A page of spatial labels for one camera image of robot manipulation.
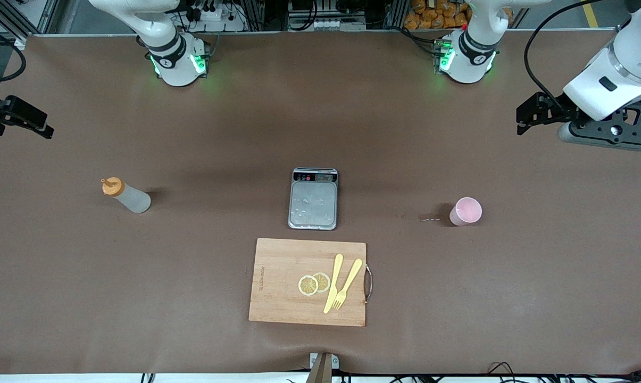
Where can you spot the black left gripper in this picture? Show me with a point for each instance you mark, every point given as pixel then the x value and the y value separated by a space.
pixel 556 114

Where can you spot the pink plastic cup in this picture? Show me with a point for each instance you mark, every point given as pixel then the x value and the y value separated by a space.
pixel 466 211

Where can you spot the clear orange-capped sauce bottle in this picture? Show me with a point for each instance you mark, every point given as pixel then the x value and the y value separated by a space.
pixel 131 198

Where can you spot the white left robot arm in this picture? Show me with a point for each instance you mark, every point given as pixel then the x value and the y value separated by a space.
pixel 613 74

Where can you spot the orange snack packets pile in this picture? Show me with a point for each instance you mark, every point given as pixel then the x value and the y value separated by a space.
pixel 437 13

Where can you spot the spilled liquid puddle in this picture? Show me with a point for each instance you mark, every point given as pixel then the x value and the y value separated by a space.
pixel 432 217

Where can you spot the white power strip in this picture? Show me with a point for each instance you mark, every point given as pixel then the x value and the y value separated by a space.
pixel 214 15

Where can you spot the white terminal block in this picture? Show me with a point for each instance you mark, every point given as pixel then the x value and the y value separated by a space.
pixel 339 24

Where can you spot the grey digital kitchen scale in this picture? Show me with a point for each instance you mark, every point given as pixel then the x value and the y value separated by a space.
pixel 313 205

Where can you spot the brown table mat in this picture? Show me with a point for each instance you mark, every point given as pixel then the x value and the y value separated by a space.
pixel 192 298

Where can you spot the yellow plastic fork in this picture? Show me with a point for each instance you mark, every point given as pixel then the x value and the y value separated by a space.
pixel 349 282

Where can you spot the yellow plastic knife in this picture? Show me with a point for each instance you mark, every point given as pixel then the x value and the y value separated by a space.
pixel 334 282

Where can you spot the lemon slice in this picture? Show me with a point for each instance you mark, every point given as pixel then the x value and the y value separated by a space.
pixel 323 281
pixel 307 285

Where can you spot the wooden cutting board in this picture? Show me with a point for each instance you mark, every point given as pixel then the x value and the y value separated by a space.
pixel 283 282

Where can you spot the metal table edge bracket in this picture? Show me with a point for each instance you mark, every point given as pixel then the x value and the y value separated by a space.
pixel 324 364

